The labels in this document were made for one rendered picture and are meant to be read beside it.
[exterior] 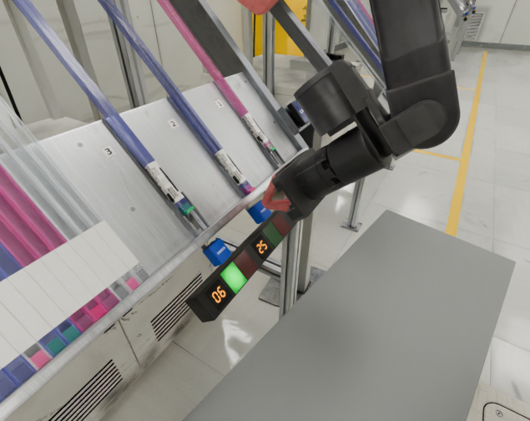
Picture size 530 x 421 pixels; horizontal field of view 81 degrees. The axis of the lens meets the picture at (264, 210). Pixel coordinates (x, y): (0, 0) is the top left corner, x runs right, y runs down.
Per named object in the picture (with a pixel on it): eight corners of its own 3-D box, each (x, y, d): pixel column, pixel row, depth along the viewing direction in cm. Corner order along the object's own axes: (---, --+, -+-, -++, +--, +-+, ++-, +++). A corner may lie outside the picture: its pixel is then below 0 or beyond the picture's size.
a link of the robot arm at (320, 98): (456, 126, 27) (445, 115, 35) (389, 11, 26) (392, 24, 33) (339, 189, 34) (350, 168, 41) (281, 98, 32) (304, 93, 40)
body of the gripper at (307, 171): (267, 182, 39) (310, 155, 34) (303, 152, 46) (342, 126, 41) (296, 223, 40) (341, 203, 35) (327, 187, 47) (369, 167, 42)
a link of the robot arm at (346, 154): (391, 170, 32) (405, 151, 36) (356, 113, 31) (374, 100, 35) (339, 194, 37) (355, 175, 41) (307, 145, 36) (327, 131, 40)
